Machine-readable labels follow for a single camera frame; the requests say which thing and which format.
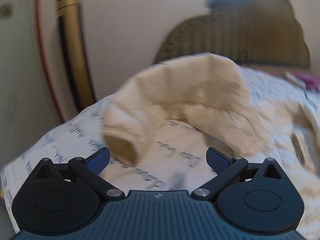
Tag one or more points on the white flat device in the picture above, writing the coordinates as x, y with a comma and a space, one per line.
295, 79

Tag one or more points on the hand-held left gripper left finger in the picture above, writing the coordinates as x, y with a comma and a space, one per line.
100, 158

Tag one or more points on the cream cloth garment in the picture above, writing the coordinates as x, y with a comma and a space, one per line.
195, 90

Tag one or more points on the gold and black pole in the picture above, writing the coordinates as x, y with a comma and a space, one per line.
75, 50

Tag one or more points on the olive green scalloped headboard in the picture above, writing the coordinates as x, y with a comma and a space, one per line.
225, 37

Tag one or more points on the purple cloth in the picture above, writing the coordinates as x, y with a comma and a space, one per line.
311, 80

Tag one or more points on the white printed bed sheet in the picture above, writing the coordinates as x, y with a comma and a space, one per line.
172, 160

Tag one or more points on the cream quilted duvet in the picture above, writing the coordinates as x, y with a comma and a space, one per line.
297, 140

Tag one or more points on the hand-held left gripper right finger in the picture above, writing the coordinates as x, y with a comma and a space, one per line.
216, 160

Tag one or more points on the red hoop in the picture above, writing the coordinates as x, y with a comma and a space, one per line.
41, 42

